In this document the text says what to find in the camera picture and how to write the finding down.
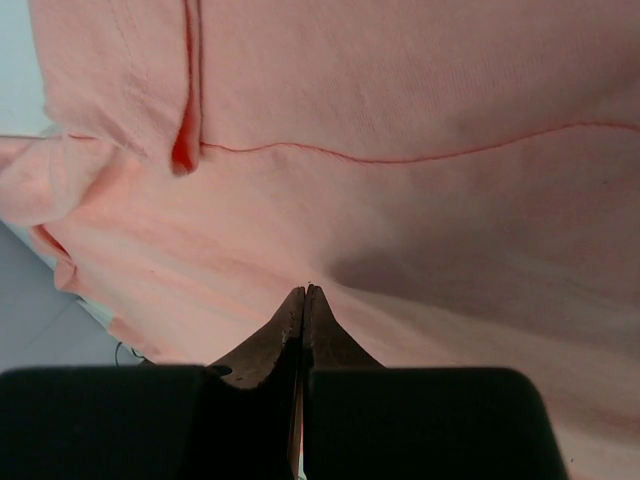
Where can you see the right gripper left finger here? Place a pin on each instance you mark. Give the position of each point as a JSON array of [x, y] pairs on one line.
[[234, 419]]

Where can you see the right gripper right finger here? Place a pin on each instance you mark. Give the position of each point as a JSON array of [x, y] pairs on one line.
[[363, 420]]

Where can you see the pink t shirt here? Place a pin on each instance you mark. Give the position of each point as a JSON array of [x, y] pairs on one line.
[[460, 177]]

